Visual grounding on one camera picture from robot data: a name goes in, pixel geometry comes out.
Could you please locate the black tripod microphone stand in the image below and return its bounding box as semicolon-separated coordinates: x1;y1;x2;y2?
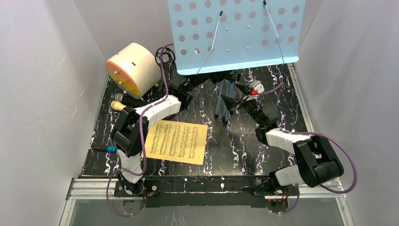
154;47;176;81

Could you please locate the black round microphone stand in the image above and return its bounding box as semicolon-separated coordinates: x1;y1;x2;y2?
157;109;177;121

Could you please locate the blue music stand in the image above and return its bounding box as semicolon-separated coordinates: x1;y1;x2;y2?
167;0;306;125

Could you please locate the yellow sheet music page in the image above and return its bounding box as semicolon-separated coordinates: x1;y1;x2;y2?
145;120;208;165

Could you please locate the beige microphone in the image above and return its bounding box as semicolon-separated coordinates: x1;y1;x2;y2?
110;101;127;111

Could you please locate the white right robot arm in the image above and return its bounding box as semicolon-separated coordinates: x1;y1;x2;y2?
220;85;344;192

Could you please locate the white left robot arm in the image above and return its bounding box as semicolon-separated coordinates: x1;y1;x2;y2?
104;73;221;196

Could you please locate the white and orange drum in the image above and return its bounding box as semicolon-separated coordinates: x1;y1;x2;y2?
105;43;161;99

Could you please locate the black and blue marker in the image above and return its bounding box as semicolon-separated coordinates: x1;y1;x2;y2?
92;145;117;153

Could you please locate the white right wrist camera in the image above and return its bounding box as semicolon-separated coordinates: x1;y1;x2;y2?
247;81;264;101

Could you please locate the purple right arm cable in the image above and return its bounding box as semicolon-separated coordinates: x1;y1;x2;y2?
257;82;358;215

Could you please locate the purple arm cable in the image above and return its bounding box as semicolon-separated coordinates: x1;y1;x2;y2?
105;43;175;218
257;82;358;215

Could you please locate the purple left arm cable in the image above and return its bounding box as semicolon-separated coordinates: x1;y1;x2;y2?
105;43;175;218

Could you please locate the aluminium frame rail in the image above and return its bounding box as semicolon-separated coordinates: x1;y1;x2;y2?
60;177;354;226

